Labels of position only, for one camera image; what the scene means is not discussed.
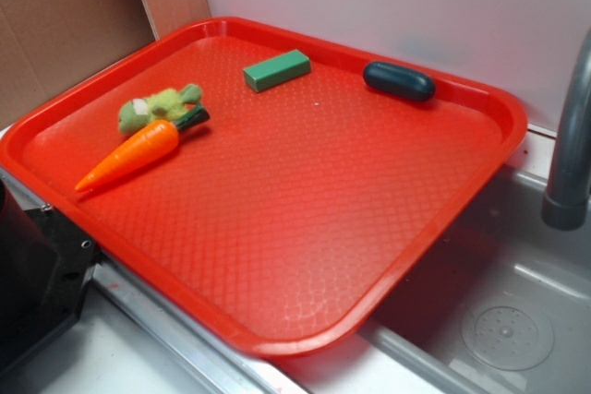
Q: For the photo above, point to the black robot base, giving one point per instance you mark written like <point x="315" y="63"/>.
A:
<point x="46" y="265"/>

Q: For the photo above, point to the orange toy carrot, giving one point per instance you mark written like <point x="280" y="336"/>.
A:
<point x="149" y="144"/>

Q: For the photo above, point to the red plastic tray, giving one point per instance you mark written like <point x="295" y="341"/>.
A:
<point x="282" y="222"/>

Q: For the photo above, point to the green wooden block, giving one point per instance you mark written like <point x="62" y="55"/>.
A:
<point x="277" y="70"/>

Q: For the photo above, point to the dark teal oval object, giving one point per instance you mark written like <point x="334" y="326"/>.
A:
<point x="399" y="81"/>

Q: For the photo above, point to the green plush toy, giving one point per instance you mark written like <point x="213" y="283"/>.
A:
<point x="168" y="105"/>

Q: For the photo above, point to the grey plastic sink basin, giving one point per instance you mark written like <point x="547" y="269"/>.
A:
<point x="499" y="304"/>

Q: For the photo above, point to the grey sink faucet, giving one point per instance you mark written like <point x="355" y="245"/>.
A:
<point x="567" y="193"/>

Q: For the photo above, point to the brown cardboard panel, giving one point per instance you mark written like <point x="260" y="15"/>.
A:
<point x="49" y="46"/>

